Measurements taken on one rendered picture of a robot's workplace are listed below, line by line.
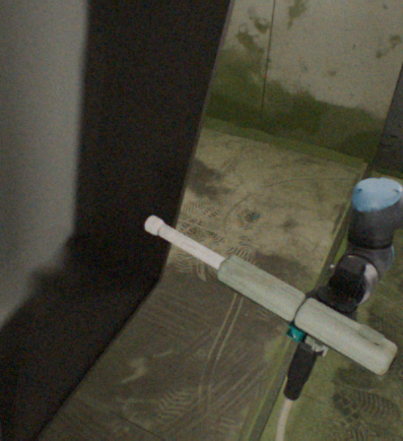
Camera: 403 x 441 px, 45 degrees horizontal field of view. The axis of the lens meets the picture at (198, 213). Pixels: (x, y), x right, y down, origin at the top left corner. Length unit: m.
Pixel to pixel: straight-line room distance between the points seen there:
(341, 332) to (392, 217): 0.31
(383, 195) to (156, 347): 0.99
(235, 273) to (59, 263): 0.62
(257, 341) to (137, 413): 0.47
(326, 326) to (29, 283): 0.77
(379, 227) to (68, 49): 0.73
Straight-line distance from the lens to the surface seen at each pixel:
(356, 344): 0.79
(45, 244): 1.38
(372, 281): 1.00
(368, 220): 1.01
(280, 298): 0.81
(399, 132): 2.65
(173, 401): 1.59
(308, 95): 2.67
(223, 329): 1.75
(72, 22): 1.08
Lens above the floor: 1.41
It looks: 38 degrees down
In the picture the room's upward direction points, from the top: 2 degrees clockwise
